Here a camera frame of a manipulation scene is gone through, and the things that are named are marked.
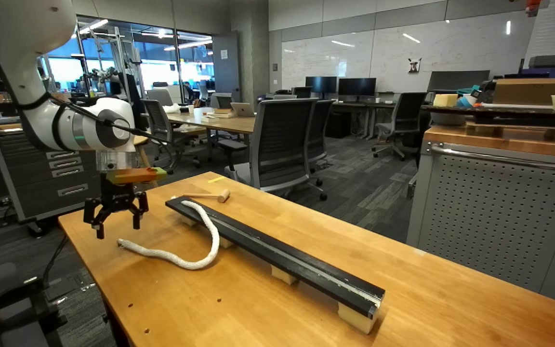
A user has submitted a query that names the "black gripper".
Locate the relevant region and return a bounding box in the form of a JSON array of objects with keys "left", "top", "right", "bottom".
[{"left": 82, "top": 175, "right": 149, "bottom": 240}]

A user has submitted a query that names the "white braided rope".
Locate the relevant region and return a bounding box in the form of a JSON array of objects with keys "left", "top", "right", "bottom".
[{"left": 115, "top": 196, "right": 221, "bottom": 271}]

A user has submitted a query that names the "pale wooden support block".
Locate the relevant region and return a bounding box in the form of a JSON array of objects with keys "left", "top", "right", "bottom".
[
  {"left": 334, "top": 296, "right": 381, "bottom": 335},
  {"left": 267, "top": 263, "right": 300, "bottom": 284},
  {"left": 174, "top": 211, "right": 200, "bottom": 227}
]

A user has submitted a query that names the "grey mesh office chair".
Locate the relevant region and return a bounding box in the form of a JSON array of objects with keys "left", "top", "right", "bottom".
[
  {"left": 246, "top": 94, "right": 321, "bottom": 194},
  {"left": 304, "top": 96, "right": 336, "bottom": 202},
  {"left": 138, "top": 96, "right": 209, "bottom": 175}
]

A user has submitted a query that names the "grey drawer cabinet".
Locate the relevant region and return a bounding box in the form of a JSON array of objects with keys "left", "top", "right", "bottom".
[{"left": 0, "top": 121, "right": 109, "bottom": 223}]

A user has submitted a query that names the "small wooden mallet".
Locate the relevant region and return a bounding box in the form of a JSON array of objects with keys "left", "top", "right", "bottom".
[{"left": 171, "top": 186, "right": 232, "bottom": 203}]

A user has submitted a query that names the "wooden meeting table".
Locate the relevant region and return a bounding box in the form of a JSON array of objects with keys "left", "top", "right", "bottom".
[{"left": 163, "top": 103, "right": 257, "bottom": 136}]

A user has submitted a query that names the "grey door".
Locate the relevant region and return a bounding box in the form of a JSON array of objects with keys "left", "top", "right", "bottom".
[{"left": 209, "top": 32, "right": 242, "bottom": 96}]

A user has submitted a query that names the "black computer monitor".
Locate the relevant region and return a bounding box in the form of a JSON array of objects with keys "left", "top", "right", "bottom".
[
  {"left": 304, "top": 74, "right": 338, "bottom": 99},
  {"left": 336, "top": 74, "right": 377, "bottom": 99}
]

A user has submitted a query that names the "office desk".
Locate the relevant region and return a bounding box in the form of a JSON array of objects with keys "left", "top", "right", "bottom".
[{"left": 331, "top": 94, "right": 398, "bottom": 140}]

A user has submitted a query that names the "black office chair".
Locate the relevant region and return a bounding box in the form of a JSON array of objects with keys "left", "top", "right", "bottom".
[{"left": 371, "top": 90, "right": 427, "bottom": 161}]

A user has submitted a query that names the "large grey display screen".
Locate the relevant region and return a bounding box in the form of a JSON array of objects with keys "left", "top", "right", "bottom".
[{"left": 425, "top": 67, "right": 492, "bottom": 94}]

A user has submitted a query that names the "teal small object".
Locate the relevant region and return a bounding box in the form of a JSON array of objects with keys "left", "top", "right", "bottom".
[{"left": 454, "top": 82, "right": 485, "bottom": 109}]

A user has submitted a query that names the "grey perforated tool cabinet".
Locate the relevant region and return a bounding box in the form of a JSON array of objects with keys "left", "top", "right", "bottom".
[{"left": 404, "top": 122, "right": 555, "bottom": 300}]

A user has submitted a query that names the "brown wooden box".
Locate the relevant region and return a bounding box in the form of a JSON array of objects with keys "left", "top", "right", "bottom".
[{"left": 490, "top": 74, "right": 555, "bottom": 105}]

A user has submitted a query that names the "dark machine on cabinet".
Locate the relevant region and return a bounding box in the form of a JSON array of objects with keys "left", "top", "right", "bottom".
[{"left": 516, "top": 51, "right": 555, "bottom": 78}]

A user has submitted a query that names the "black slotted rail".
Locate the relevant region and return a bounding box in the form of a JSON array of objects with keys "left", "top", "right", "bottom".
[{"left": 163, "top": 194, "right": 386, "bottom": 319}]

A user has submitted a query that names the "large wall whiteboard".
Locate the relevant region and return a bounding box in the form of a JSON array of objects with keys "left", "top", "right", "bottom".
[{"left": 279, "top": 9, "right": 535, "bottom": 96}]

